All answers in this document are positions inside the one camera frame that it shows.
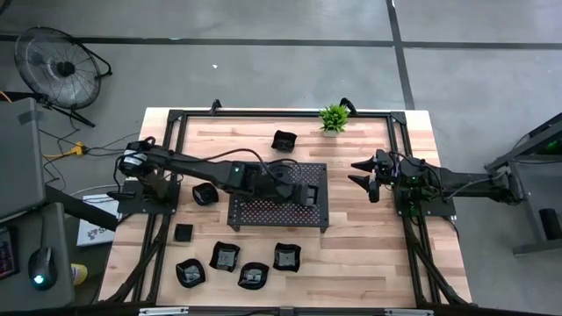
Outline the white printed cardboard box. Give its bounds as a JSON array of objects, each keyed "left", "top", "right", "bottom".
[{"left": 76, "top": 192, "right": 124, "bottom": 248}]

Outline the grey box with tape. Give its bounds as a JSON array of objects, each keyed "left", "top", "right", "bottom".
[{"left": 0, "top": 97, "right": 47, "bottom": 223}]

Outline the black aluminium table frame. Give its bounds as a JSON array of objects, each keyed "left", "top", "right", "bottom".
[{"left": 97, "top": 108, "right": 473, "bottom": 308}]

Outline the small square black plate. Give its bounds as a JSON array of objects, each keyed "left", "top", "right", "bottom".
[
  {"left": 302, "top": 186, "right": 321, "bottom": 207},
  {"left": 172, "top": 223, "right": 195, "bottom": 243}
]

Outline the black metal floor fan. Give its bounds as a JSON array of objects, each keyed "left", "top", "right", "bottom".
[{"left": 12, "top": 25, "right": 113, "bottom": 128}]

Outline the round wavy black plate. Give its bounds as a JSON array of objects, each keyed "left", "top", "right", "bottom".
[
  {"left": 263, "top": 166, "right": 293, "bottom": 188},
  {"left": 191, "top": 182, "right": 220, "bottom": 207},
  {"left": 237, "top": 261, "right": 270, "bottom": 291},
  {"left": 175, "top": 257, "right": 207, "bottom": 290}
]

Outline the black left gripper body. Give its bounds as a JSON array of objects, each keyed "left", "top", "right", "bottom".
[{"left": 270, "top": 169, "right": 306, "bottom": 207}]

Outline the black box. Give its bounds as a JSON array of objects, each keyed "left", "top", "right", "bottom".
[{"left": 538, "top": 207, "right": 562, "bottom": 241}]

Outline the grey metal stand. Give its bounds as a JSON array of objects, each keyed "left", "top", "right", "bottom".
[{"left": 485, "top": 111, "right": 562, "bottom": 256}]

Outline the black desk support beam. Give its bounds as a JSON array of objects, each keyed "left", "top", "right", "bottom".
[{"left": 43, "top": 183, "right": 120, "bottom": 233}]

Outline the silver metal bracket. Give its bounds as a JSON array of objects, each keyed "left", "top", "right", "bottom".
[
  {"left": 384, "top": 308, "right": 436, "bottom": 316},
  {"left": 138, "top": 306, "right": 191, "bottom": 316}
]

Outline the yellow white cup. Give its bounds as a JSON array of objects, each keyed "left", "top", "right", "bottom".
[{"left": 69, "top": 262, "right": 89, "bottom": 287}]

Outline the green plant in white pot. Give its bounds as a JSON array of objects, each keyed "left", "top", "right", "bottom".
[{"left": 319, "top": 104, "right": 351, "bottom": 138}]

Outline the square flared black plate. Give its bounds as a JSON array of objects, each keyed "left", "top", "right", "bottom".
[
  {"left": 270, "top": 129, "right": 299, "bottom": 154},
  {"left": 208, "top": 240, "right": 241, "bottom": 274},
  {"left": 272, "top": 241, "right": 303, "bottom": 274}
]

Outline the black perforated metal shelf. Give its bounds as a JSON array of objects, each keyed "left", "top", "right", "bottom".
[{"left": 227, "top": 161, "right": 330, "bottom": 233}]

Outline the grey desk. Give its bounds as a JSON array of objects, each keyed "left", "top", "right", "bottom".
[{"left": 0, "top": 202, "right": 76, "bottom": 312}]

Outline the black computer mouse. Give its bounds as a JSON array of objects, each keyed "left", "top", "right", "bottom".
[{"left": 27, "top": 247, "right": 59, "bottom": 291}]

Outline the black keyboard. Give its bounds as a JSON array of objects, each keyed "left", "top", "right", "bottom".
[{"left": 0, "top": 226, "right": 18, "bottom": 282}]

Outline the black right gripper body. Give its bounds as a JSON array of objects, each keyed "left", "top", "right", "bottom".
[{"left": 367, "top": 148, "right": 399, "bottom": 204}]

